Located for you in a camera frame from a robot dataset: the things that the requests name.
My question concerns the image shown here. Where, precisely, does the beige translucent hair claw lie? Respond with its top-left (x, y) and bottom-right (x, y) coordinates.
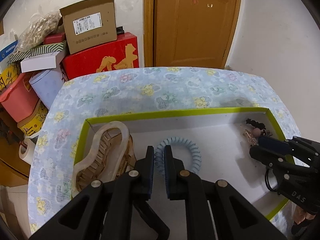
top-left (71, 121), bottom-right (137, 198)

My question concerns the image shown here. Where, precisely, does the lime green shallow box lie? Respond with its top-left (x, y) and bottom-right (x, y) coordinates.
top-left (74, 106), bottom-right (291, 222)

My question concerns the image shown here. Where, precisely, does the green striped box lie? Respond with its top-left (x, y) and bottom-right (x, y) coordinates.
top-left (10, 41), bottom-right (67, 62)

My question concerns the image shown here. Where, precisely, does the light blue cylindrical tin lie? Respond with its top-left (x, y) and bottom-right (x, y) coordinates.
top-left (29, 68), bottom-right (65, 109)

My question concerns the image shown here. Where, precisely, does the pink plastic bin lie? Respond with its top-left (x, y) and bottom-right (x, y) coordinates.
top-left (1, 72), bottom-right (39, 122)

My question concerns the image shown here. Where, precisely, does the white flat box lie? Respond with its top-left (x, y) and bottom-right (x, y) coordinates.
top-left (21, 51), bottom-right (66, 73)

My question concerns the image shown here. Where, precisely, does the red gift box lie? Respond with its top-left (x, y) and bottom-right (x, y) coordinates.
top-left (62, 32), bottom-right (139, 80)

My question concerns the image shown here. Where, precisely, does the yellow tin box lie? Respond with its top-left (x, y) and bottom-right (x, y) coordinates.
top-left (17, 99), bottom-right (49, 137)

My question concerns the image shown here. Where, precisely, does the white blue carton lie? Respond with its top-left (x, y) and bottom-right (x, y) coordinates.
top-left (1, 31), bottom-right (18, 73)

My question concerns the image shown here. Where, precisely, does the yellow patterned box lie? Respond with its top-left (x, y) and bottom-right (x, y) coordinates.
top-left (0, 63), bottom-right (21, 91)

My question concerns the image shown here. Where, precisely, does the small red box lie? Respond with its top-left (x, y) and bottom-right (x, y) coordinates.
top-left (43, 32), bottom-right (66, 45)

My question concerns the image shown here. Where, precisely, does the pink sparkly hair clip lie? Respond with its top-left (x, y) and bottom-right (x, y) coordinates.
top-left (243, 129), bottom-right (259, 146)

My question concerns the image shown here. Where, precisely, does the bag of nuts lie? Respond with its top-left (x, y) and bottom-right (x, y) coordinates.
top-left (16, 11), bottom-right (61, 53)

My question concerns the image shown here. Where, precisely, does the light blue spiral hair tie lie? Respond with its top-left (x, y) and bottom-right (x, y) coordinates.
top-left (153, 136), bottom-right (202, 175)

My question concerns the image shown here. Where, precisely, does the white paper roll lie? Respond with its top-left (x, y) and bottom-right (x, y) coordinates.
top-left (18, 138), bottom-right (37, 165)

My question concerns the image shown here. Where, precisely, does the brown cardboard box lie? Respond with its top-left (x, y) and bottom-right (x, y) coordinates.
top-left (60, 0), bottom-right (117, 54)

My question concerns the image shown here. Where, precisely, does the floral blue tablecloth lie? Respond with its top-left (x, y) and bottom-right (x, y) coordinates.
top-left (28, 67), bottom-right (300, 232)

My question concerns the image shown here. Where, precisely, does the wooden door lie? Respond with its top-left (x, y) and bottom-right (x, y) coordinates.
top-left (143, 0), bottom-right (241, 69)

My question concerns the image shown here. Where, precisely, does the person right hand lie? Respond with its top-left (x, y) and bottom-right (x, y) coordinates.
top-left (293, 206), bottom-right (316, 224)

